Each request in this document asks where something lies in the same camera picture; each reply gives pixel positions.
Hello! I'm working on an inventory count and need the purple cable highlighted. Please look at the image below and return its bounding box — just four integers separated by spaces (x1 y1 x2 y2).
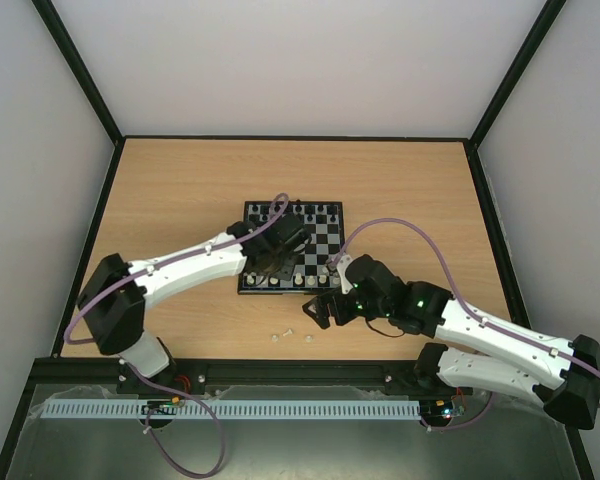
327 218 600 431
63 193 227 476

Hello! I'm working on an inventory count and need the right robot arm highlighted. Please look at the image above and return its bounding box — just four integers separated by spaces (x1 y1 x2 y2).
302 280 600 430

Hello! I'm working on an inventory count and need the black frame rail front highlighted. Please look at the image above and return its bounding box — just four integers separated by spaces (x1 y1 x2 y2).
29 357 561 396

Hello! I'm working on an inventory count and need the left electronics board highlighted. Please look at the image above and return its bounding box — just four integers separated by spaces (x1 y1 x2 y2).
141 397 187 416

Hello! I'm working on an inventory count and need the electronics board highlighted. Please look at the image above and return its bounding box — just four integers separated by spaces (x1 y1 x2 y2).
420 396 467 420
141 397 187 416

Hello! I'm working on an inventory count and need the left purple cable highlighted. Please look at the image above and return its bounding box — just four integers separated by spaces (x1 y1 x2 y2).
63 193 227 476

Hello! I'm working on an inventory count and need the black and grey chessboard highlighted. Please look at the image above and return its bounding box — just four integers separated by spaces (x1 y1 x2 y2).
237 201 345 295

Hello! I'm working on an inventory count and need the black pieces row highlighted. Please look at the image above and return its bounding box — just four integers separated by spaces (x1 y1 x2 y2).
244 200 342 225

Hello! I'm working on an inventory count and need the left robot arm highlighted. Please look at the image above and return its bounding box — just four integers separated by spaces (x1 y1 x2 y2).
75 215 311 391

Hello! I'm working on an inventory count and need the right electronics board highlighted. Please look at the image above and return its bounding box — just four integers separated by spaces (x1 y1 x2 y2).
420 396 467 420

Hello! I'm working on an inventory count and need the white slotted cable duct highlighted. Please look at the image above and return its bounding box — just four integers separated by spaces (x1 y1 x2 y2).
40 399 421 421

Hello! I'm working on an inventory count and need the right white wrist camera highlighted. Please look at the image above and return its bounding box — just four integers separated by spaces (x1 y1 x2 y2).
328 254 395 295

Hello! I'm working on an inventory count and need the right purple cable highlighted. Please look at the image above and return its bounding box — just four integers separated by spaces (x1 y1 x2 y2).
327 218 600 431

